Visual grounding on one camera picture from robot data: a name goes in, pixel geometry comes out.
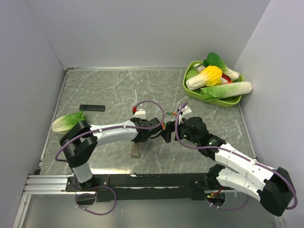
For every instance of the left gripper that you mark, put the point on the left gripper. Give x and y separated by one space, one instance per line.
136 141

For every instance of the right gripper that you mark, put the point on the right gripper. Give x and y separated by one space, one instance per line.
166 133

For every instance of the beige white remote control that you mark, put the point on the beige white remote control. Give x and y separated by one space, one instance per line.
136 149

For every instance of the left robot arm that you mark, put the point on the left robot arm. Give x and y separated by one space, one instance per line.
78 144

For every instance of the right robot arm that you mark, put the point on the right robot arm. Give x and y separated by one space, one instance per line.
273 188

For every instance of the black slim remote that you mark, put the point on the black slim remote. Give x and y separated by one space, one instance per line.
92 107

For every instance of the long green white cabbage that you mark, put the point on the long green white cabbage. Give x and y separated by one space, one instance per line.
217 92

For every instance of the green plastic basket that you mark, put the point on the green plastic basket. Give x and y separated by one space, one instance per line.
226 103

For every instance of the small green cabbage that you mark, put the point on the small green cabbage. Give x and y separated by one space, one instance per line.
191 74

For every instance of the yellow napa cabbage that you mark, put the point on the yellow napa cabbage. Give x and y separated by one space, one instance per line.
210 76

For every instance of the red pepper toy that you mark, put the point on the red pepper toy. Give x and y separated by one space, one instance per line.
225 79

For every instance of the green romaine lettuce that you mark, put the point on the green romaine lettuce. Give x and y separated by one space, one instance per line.
65 123

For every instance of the bok choy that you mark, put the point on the bok choy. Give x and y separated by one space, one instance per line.
214 60

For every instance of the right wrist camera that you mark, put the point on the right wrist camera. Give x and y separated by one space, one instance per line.
183 113

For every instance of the black base frame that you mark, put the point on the black base frame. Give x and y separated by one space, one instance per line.
107 187

